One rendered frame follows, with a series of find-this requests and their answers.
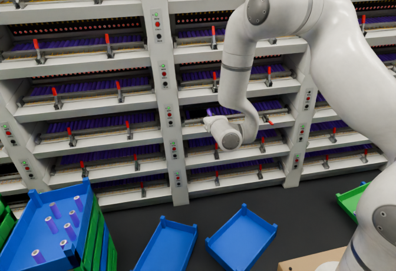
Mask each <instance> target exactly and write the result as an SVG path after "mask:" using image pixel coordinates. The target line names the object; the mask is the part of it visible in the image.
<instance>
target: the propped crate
mask: <svg viewBox="0 0 396 271"><path fill-rule="evenodd" d="M370 183H371V181H370V182H369V183H367V184H364V185H362V186H359V187H357V188H355V189H353V190H350V191H348V192H346V193H344V194H342V195H340V194H339V193H337V194H336V200H337V203H338V204H339V205H340V206H341V207H342V209H343V210H344V211H345V212H346V213H347V214H348V215H349V216H350V217H351V219H352V220H353V221H354V222H355V223H356V224H357V225H358V221H357V218H356V216H355V215H354V211H356V207H357V204H358V201H359V199H360V197H361V196H362V194H363V192H364V191H365V189H366V188H367V187H368V185H369V184H370Z"/></svg>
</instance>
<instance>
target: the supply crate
mask: <svg viewBox="0 0 396 271"><path fill-rule="evenodd" d="M82 182H83V184H78V185H74V186H69V187H64V188H61V189H56V190H52V191H47V192H44V193H39V194H38V193H37V191H36V189H32V190H29V192H28V195H29V198H30V200H29V202H28V204H27V205H26V207H25V209H24V211H23V212H22V214H21V217H20V218H19V220H18V222H17V224H16V226H15V227H14V229H13V231H12V233H11V235H10V237H9V239H8V241H7V242H6V244H5V246H4V248H3V250H2V252H1V254H0V271H66V270H70V269H73V268H76V267H80V266H81V259H82V256H83V250H84V243H85V237H86V234H87V227H88V222H89V218H90V212H91V206H92V202H93V196H94V190H93V187H92V185H91V182H90V179H89V178H88V177H84V178H83V179H82ZM75 196H79V197H80V199H81V201H82V204H83V210H82V212H79V210H78V207H77V205H76V203H75V201H74V197H75ZM53 202H55V204H56V205H57V207H58V210H59V211H60V213H61V215H62V216H61V218H60V219H56V218H55V216H54V214H53V212H52V210H51V208H50V207H49V205H50V204H51V203H53ZM72 210H75V212H76V214H77V216H78V218H79V220H80V224H79V227H78V228H76V227H75V226H74V224H73V222H72V220H71V218H70V215H69V212H70V211H72ZM49 216H51V217H52V219H53V221H54V223H55V225H56V226H57V228H58V232H57V233H56V234H52V233H51V231H50V229H49V227H48V225H47V224H46V222H45V219H46V218H47V217H49ZM67 223H70V224H71V226H72V228H73V230H74V232H75V234H76V236H77V237H76V240H75V241H73V242H72V241H71V240H70V238H69V237H68V235H67V232H66V231H65V229H64V225H65V224H67ZM63 240H67V242H68V244H65V246H64V250H62V248H61V246H60V242H61V241H63ZM37 249H38V250H39V251H40V252H41V254H42V255H43V257H44V258H45V260H46V262H44V263H40V264H37V263H36V261H35V260H34V258H33V257H32V256H31V254H32V252H33V251H34V250H37Z"/></svg>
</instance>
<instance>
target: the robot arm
mask: <svg viewBox="0 0 396 271"><path fill-rule="evenodd" d="M292 35H298V36H300V37H302V38H303V39H304V40H305V41H306V42H307V43H308V45H309V47H310V51H311V64H310V72H311V77H312V79H313V81H314V83H315V85H316V86H317V88H318V90H319V91H320V92H321V94H322V95H323V96H324V98H325V99H326V101H327V102H328V104H329V105H330V106H331V108H332V109H333V110H334V111H335V112H336V114H337V115H338V116H339V117H340V118H341V120H342V121H344V122H345V123H346V124H347V125H348V126H349V127H351V128H352V129H353V130H355V131H356V132H358V133H360V134H362V135H363V136H364V137H366V138H368V139H369V140H371V141H372V142H373V143H374V144H375V145H376V146H378V147H379V148H380V149H381V150H382V151H383V152H384V154H385V155H386V156H387V157H388V159H389V161H390V163H391V165H390V166H389V167H387V168H386V169H385V170H384V171H383V172H381V173H380V174H379V175H378V176H376V178H374V179H373V181H372V182H371V183H370V184H369V185H368V187H367V188H366V189H365V191H364V192H363V194H362V196H361V197H360V199H359V201H358V204H357V207H356V212H355V214H356V218H357V221H358V227H357V229H356V231H355V232H354V234H353V236H352V238H351V240H350V242H349V244H348V246H347V248H346V250H345V252H344V254H343V256H342V258H341V259H340V261H339V262H334V261H333V262H326V263H323V264H321V265H320V266H318V267H317V269H316V270H315V271H396V78H395V77H394V76H393V75H392V74H391V73H390V71H389V70H388V69H387V67H386V66H385V65H384V64H383V63H382V61H381V60H380V59H379V58H378V56H377V55H376V54H375V52H374V51H373V50H372V49H371V47H370V46H369V44H368V43H367V41H366V39H365V37H364V35H363V33H362V31H361V29H360V27H359V23H358V18H357V14H356V11H355V8H354V6H353V4H352V2H351V0H246V1H245V3H244V4H242V5H241V6H239V7H238V8H237V9H236V10H235V11H234V12H233V13H232V14H231V16H230V18H229V20H228V22H227V25H226V31H225V40H224V45H223V55H222V64H221V70H220V81H219V91H218V101H219V104H220V105H222V106H223V107H226V108H229V109H233V110H236V111H240V112H241V113H244V114H245V121H244V122H243V123H241V124H233V123H230V122H228V120H227V118H226V117H225V116H224V115H215V114H214V113H212V117H210V115H209V114H207V116H206V117H205V118H204V119H203V120H200V123H202V124H204V125H203V126H204V129H205V130H206V131H207V132H209V133H211V134H212V136H213V138H214V139H215V140H216V142H217V144H218V145H219V147H220V148H221V149H222V150H223V151H225V152H233V151H235V150H237V149H238V148H239V147H240V145H241V144H250V143H252V142H254V140H255V139H256V136H257V133H258V128H259V115H258V112H257V111H256V109H255V107H254V106H253V105H252V104H251V102H250V101H249V100H248V99H247V98H246V92H247V88H248V83H249V77H250V72H251V69H252V64H253V59H254V55H255V49H256V44H257V42H258V41H260V40H262V39H268V38H276V37H286V36H292Z"/></svg>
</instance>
